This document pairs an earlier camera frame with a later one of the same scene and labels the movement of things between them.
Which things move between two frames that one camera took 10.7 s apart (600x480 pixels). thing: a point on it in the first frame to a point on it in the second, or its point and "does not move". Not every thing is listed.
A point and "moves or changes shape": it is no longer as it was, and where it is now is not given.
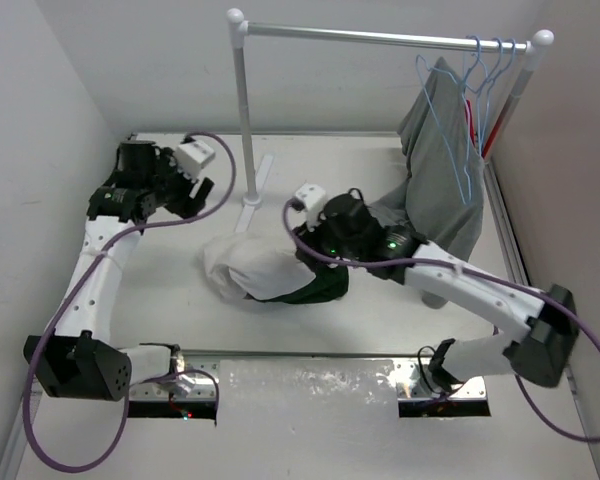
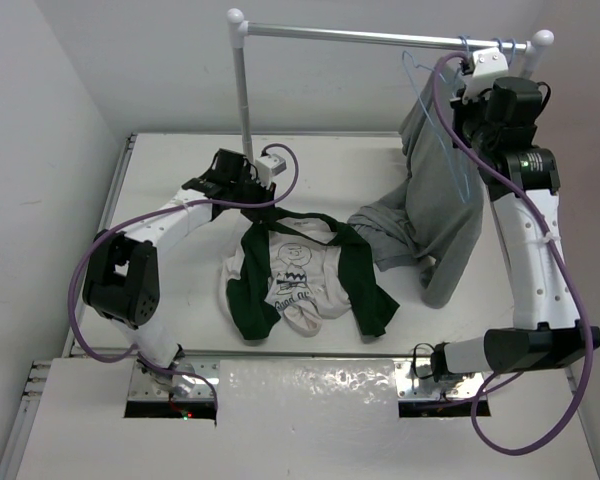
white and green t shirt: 268,268 moves or changes shape
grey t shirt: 440,203 does not move
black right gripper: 310,237 to 461,108
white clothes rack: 240,29 does not move
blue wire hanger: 420,61 to 409,68
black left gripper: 187,205 to 265,195
